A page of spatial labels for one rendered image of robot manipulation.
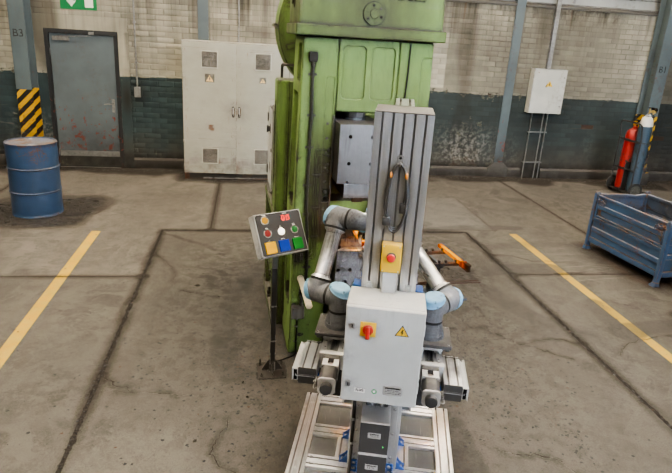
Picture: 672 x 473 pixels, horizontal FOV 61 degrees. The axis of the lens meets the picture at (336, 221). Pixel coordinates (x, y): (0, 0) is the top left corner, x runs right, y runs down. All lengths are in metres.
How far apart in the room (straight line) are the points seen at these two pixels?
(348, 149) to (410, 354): 1.68
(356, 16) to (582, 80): 7.82
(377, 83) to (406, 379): 2.07
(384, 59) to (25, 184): 4.96
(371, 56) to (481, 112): 6.73
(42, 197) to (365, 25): 4.97
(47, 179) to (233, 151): 2.88
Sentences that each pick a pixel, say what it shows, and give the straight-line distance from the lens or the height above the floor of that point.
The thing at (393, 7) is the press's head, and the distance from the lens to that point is 3.86.
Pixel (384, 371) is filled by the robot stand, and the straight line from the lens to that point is 2.57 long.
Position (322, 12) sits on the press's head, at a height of 2.44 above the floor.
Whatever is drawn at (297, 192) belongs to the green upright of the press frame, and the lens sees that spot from 3.92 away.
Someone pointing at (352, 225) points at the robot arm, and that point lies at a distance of 3.07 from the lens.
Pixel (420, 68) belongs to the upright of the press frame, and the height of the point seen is 2.13.
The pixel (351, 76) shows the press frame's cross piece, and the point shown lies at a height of 2.06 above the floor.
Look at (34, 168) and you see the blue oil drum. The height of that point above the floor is 0.61.
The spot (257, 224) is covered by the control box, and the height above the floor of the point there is 1.15.
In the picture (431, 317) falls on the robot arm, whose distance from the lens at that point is 3.03.
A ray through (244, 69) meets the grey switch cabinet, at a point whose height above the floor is 1.72.
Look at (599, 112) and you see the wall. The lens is 11.51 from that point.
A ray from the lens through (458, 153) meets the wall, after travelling 10.45.
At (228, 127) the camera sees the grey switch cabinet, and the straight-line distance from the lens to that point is 9.06.
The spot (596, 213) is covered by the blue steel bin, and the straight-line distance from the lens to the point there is 7.45.
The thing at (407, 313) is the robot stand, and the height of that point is 1.22.
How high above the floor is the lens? 2.32
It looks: 18 degrees down
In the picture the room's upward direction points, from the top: 4 degrees clockwise
